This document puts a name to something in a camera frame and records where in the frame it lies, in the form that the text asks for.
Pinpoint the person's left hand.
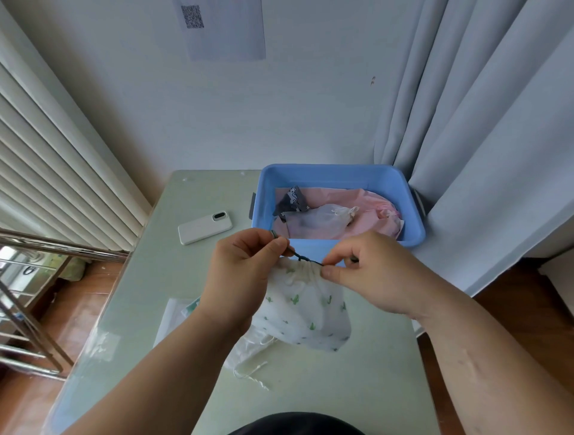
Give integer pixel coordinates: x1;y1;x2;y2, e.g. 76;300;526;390
196;228;290;333

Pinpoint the person's right hand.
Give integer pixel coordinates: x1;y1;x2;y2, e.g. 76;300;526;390
320;230;450;320

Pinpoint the white green-printed drawstring bag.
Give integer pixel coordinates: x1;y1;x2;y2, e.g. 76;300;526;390
251;229;360;353

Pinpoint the person's right forearm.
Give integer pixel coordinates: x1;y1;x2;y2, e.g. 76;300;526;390
412;278;574;435

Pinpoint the person's left forearm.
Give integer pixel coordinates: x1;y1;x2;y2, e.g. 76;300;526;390
63;308;254;435

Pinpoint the black patterned pouch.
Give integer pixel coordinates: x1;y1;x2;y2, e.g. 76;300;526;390
273;185;311;223

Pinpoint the white smartphone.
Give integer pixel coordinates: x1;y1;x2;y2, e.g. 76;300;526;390
178;211;234;246

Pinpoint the pink plastic bag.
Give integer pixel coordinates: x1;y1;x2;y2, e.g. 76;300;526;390
274;187;404;241

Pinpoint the blue plastic bin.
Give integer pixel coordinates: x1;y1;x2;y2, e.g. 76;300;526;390
249;164;427;249

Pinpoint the clear plastic packet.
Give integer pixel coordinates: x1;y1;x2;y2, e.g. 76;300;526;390
152;296;205;360

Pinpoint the person's black clothing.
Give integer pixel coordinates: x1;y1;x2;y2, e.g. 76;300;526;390
228;412;367;435

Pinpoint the grey curtain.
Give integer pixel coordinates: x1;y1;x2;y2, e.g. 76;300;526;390
373;0;574;297

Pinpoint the metal drying rack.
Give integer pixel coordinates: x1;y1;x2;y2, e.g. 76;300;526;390
0;228;131;382

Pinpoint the white paper sheet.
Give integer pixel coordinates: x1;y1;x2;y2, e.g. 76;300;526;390
172;0;267;62

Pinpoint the white radiator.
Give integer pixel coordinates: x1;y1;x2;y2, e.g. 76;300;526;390
0;18;153;252

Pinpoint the translucent white drawstring pouch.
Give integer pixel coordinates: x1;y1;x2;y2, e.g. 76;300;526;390
283;204;360;239

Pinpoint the plain white drawstring bag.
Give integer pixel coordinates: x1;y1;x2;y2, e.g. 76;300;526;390
222;328;279;392

